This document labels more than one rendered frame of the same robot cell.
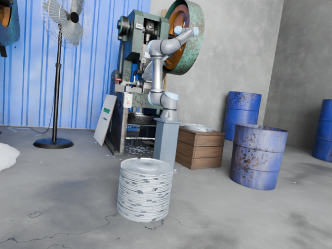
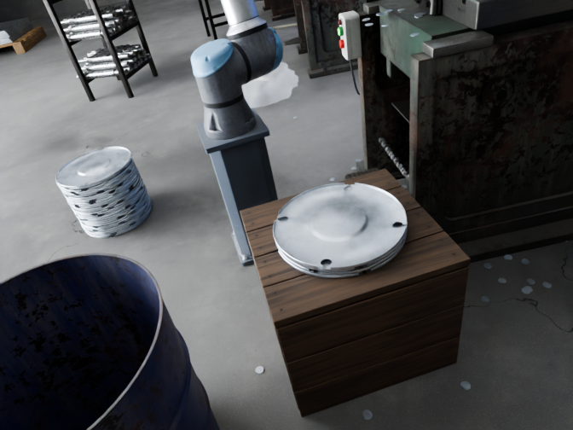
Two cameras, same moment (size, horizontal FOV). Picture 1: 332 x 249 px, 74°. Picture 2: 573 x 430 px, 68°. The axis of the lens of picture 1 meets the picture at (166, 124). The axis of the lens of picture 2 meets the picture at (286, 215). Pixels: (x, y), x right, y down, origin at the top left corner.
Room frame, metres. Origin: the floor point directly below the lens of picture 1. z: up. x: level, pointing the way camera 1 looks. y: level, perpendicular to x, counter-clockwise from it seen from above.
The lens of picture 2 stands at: (2.45, -1.04, 0.97)
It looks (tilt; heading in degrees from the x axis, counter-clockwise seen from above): 37 degrees down; 114
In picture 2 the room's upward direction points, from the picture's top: 12 degrees counter-clockwise
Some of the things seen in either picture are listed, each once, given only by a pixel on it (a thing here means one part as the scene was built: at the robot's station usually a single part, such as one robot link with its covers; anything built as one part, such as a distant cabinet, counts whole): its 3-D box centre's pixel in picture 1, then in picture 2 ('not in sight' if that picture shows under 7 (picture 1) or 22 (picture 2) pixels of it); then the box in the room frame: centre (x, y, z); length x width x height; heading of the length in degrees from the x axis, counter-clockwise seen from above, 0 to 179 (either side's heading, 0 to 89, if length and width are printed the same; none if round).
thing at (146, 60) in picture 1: (146, 58); not in sight; (2.52, 0.30, 1.04); 0.17 x 0.15 x 0.30; 25
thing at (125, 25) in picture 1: (125, 28); not in sight; (2.47, 0.55, 1.31); 0.22 x 0.12 x 0.22; 25
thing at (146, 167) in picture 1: (147, 166); (94, 165); (1.19, 0.08, 0.25); 0.29 x 0.29 x 0.01
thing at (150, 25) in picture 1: (147, 37); not in sight; (2.56, 0.32, 1.27); 0.21 x 0.12 x 0.34; 25
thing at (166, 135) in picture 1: (165, 145); (247, 189); (1.88, -0.02, 0.23); 0.19 x 0.19 x 0.45; 35
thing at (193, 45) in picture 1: (171, 39); not in sight; (2.80, 0.06, 1.33); 1.03 x 0.28 x 0.82; 25
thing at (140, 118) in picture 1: (139, 118); not in sight; (2.56, 0.32, 0.36); 0.34 x 0.34 x 0.10
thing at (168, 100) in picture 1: (170, 100); (217, 70); (1.88, -0.01, 0.62); 0.13 x 0.12 x 0.14; 59
